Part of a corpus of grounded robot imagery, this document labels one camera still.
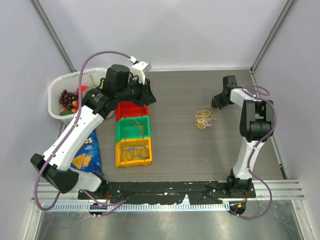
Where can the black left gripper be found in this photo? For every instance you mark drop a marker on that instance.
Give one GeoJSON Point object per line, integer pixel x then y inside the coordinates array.
{"type": "Point", "coordinates": [147, 97]}

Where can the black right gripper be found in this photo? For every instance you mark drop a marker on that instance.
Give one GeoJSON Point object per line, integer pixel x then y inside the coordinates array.
{"type": "Point", "coordinates": [215, 102]}

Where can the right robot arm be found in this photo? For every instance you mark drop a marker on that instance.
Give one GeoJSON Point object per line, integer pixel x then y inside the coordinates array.
{"type": "Point", "coordinates": [257, 123]}

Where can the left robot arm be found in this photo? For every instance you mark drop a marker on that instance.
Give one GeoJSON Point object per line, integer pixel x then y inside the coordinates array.
{"type": "Point", "coordinates": [120, 84]}

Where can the red bin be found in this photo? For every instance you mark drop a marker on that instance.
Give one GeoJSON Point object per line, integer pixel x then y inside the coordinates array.
{"type": "Point", "coordinates": [130, 110]}

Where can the near green bin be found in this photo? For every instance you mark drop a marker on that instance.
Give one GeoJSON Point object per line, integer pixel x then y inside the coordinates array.
{"type": "Point", "coordinates": [132, 128]}

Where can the yellow bin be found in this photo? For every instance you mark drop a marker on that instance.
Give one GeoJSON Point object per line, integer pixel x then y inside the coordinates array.
{"type": "Point", "coordinates": [133, 152]}

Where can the white plastic basket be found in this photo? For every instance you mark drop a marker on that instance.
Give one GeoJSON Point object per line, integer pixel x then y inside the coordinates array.
{"type": "Point", "coordinates": [70, 82]}

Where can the red toy apple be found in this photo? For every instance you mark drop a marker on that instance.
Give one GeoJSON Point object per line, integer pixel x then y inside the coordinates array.
{"type": "Point", "coordinates": [81, 91]}

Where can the dark red toy grapes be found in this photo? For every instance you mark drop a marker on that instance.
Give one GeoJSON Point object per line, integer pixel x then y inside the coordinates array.
{"type": "Point", "coordinates": [66, 96]}

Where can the blue Doritos bag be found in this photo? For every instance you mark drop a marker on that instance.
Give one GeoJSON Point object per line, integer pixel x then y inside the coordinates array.
{"type": "Point", "coordinates": [87, 158]}

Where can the small toy fruits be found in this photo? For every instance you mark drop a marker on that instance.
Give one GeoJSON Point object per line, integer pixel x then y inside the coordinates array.
{"type": "Point", "coordinates": [69, 108]}

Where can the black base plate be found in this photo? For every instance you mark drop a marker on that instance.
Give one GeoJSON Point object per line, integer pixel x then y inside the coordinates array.
{"type": "Point", "coordinates": [170, 192]}

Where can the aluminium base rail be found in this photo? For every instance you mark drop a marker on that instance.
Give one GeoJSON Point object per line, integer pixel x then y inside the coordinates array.
{"type": "Point", "coordinates": [287, 189]}

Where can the white slotted cable duct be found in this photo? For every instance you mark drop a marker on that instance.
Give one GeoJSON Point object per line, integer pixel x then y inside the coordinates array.
{"type": "Point", "coordinates": [183, 207]}

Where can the right aluminium frame post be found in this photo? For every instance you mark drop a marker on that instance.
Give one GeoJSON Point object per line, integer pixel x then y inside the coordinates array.
{"type": "Point", "coordinates": [285, 11]}

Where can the aluminium frame post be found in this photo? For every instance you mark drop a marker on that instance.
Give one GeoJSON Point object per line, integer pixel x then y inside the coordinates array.
{"type": "Point", "coordinates": [285, 11]}
{"type": "Point", "coordinates": [52, 33]}

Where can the left aluminium frame post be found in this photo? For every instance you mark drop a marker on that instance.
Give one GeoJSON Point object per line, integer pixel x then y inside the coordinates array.
{"type": "Point", "coordinates": [52, 33]}

